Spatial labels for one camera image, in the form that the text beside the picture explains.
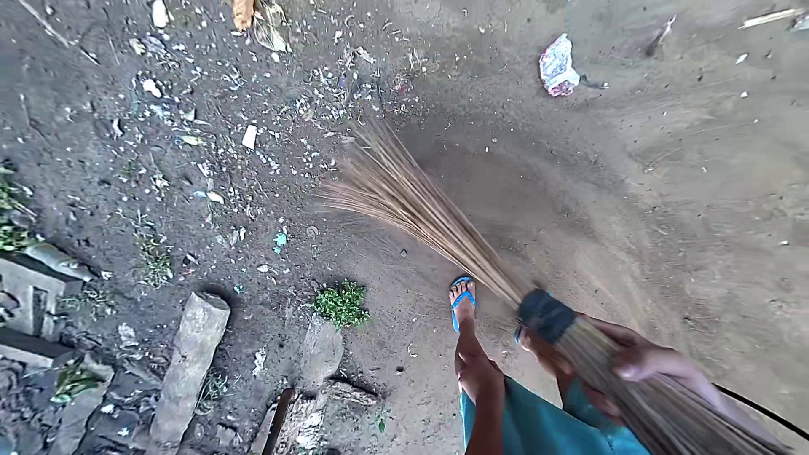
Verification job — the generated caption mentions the person's left hand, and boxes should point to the person's left hand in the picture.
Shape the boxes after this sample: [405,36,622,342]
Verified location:
[458,356,506,401]

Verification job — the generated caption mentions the person's right hand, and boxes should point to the person's right hand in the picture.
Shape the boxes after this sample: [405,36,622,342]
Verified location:
[578,312,685,383]

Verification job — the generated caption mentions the broom with black binding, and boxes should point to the broom with black binding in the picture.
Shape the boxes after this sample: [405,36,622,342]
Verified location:
[315,117,791,455]

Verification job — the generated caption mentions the person's right forearm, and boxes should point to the person's right forearm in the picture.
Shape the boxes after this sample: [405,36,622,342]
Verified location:
[671,354,791,455]

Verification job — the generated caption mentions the person's left forearm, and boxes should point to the person's left forearm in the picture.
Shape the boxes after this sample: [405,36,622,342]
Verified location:
[465,393,506,455]

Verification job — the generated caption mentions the person's legs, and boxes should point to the person's legs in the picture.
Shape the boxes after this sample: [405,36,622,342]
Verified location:
[449,276,652,455]

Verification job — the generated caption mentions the broken wood piece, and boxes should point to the broken wood piece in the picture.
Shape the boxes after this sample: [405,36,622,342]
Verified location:
[321,378,380,407]

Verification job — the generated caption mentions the small bushy green plant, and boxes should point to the small bushy green plant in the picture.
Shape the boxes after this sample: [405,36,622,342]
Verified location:
[312,279,370,329]

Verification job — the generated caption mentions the flat grey stone slab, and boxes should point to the flat grey stone slab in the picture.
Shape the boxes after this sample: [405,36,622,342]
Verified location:
[300,313,345,388]

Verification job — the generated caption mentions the white rough stone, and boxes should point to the white rough stone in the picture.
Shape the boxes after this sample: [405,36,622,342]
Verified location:
[278,395,327,455]

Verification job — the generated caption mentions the dark brown stick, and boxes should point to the dark brown stick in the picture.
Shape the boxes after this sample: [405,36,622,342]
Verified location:
[260,387,296,455]

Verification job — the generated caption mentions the crumpled silver plastic packet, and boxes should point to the crumpled silver plastic packet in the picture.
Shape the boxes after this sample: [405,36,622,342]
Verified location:
[539,33,581,98]

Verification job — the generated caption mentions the grey wooden log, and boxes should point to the grey wooden log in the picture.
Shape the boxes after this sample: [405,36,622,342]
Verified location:
[147,291,231,455]

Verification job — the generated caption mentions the grey curled dry leaf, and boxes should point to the grey curled dry leaf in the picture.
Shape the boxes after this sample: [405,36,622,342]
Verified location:
[645,16,677,58]

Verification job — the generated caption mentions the scattered litter scraps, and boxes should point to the scattered litter scraps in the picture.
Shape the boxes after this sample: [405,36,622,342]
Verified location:
[114,13,431,190]

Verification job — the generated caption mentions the sparse green weed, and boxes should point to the sparse green weed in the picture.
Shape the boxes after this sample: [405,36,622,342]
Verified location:
[134,234,174,289]

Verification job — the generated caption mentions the pale wood stick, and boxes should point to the pale wood stick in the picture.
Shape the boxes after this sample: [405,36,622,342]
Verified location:
[739,8,802,30]

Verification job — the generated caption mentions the long grey stone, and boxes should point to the long grey stone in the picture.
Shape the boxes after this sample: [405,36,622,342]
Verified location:
[48,355,115,455]

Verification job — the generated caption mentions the pale dried leaf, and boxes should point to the pale dried leaf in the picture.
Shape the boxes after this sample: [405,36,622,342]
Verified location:
[253,1,292,53]

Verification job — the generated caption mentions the broad green leaves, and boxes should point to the broad green leaves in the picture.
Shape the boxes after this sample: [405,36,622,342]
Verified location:
[51,359,105,404]

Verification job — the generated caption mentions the pale round wood piece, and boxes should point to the pale round wood piece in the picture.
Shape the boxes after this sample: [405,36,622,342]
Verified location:
[24,240,96,283]

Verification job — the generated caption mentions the grey wooden beam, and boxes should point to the grey wooden beam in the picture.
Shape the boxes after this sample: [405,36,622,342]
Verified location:
[0,327,75,369]

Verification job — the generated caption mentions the grey concrete block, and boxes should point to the grey concrete block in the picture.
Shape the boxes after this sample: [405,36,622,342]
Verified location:
[0,253,83,342]

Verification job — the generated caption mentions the leafy green weeds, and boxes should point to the leafy green weeds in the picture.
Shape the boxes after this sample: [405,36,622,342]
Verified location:
[0,161,35,254]

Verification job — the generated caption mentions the thin long twig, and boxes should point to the thin long twig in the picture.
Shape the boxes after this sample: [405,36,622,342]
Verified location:
[17,0,101,67]

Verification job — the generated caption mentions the black cable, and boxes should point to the black cable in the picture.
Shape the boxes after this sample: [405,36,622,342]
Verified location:
[712,382,809,441]

